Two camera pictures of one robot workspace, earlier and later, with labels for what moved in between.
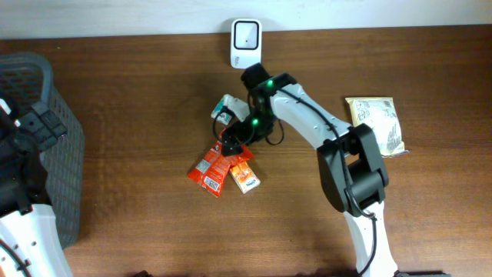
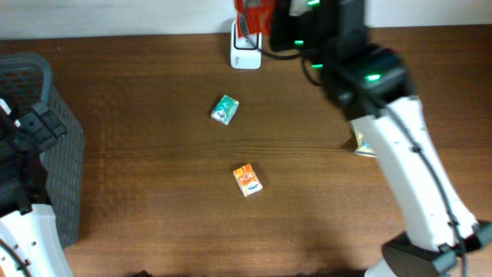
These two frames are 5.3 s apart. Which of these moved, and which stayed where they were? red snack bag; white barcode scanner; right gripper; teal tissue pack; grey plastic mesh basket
Moved: right gripper; red snack bag
Stayed: white barcode scanner; grey plastic mesh basket; teal tissue pack
